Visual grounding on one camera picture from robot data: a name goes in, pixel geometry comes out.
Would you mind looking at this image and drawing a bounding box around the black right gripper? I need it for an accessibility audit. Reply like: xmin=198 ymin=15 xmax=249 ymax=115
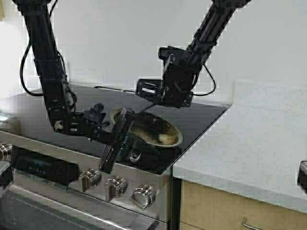
xmin=135 ymin=57 xmax=199 ymax=108

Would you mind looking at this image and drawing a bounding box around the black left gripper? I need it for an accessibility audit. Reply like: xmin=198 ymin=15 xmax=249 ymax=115
xmin=67 ymin=108 xmax=134 ymax=173

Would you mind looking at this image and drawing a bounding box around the black spatula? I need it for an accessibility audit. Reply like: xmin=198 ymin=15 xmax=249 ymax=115
xmin=137 ymin=103 xmax=156 ymax=114

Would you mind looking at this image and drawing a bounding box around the steel frying pan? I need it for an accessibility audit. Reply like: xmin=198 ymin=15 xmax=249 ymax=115
xmin=116 ymin=112 xmax=183 ymax=166

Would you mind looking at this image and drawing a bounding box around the white shrimp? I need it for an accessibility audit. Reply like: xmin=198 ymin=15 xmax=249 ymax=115
xmin=158 ymin=134 xmax=177 ymax=145

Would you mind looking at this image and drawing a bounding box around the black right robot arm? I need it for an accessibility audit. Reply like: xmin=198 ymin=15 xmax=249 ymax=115
xmin=135 ymin=0 xmax=249 ymax=108

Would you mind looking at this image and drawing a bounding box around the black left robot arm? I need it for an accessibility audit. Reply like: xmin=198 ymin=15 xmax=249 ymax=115
xmin=14 ymin=0 xmax=134 ymax=173

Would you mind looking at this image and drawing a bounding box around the steel stove knob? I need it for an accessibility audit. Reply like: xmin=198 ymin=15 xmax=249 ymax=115
xmin=0 ymin=142 xmax=12 ymax=161
xmin=78 ymin=168 xmax=101 ymax=192
xmin=105 ymin=176 xmax=128 ymax=201
xmin=130 ymin=184 xmax=155 ymax=210

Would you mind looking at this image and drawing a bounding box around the steel stove knob middle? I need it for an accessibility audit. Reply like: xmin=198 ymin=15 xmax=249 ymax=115
xmin=105 ymin=176 xmax=128 ymax=201

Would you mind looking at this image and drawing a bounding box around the steel stove knob right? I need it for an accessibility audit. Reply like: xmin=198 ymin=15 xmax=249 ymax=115
xmin=130 ymin=184 xmax=155 ymax=210

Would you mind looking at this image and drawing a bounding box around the stainless steel stove black cooktop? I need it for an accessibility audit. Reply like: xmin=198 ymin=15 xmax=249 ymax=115
xmin=0 ymin=85 xmax=229 ymax=230

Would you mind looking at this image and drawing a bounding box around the steel stove knob far left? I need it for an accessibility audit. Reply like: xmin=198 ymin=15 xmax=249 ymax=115
xmin=0 ymin=142 xmax=12 ymax=161

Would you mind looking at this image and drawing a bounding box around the light wooden base cabinet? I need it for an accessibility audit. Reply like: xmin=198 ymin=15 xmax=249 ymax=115
xmin=180 ymin=180 xmax=307 ymax=230

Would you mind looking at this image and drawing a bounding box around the black object at right edge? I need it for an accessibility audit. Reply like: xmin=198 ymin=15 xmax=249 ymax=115
xmin=297 ymin=161 xmax=307 ymax=193

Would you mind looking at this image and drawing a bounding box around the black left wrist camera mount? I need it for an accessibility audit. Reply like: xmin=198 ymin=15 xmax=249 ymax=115
xmin=83 ymin=103 xmax=106 ymax=123

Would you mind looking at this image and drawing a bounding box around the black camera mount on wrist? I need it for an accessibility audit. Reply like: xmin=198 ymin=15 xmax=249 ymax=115
xmin=158 ymin=46 xmax=185 ymax=62

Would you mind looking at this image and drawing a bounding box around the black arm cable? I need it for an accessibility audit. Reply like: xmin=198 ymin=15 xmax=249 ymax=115
xmin=191 ymin=63 xmax=216 ymax=96
xmin=19 ymin=43 xmax=45 ymax=97

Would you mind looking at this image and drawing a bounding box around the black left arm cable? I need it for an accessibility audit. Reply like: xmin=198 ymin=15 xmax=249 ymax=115
xmin=19 ymin=43 xmax=45 ymax=97

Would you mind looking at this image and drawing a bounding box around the silver drawer handle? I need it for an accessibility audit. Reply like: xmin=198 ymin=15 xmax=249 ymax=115
xmin=241 ymin=217 xmax=264 ymax=230

